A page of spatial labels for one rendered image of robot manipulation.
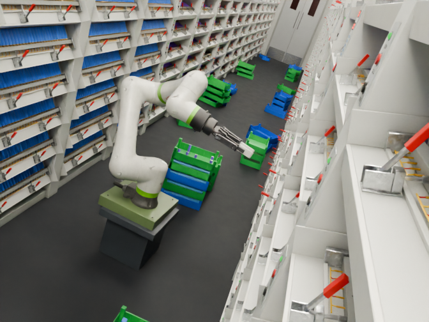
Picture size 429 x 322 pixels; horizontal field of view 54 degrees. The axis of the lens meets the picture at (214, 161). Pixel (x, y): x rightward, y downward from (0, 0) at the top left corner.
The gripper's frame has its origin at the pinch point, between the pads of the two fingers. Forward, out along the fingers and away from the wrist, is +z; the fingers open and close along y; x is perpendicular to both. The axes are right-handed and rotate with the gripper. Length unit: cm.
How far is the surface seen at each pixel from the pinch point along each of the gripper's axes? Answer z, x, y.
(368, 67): 15, 57, 40
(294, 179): 17.5, 15.7, 40.0
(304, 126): 17.8, 15.7, -30.0
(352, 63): 10, 55, 40
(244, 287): 26, -28, 44
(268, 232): 21.4, -5.8, 40.0
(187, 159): -26, -60, -85
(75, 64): -99, -25, -32
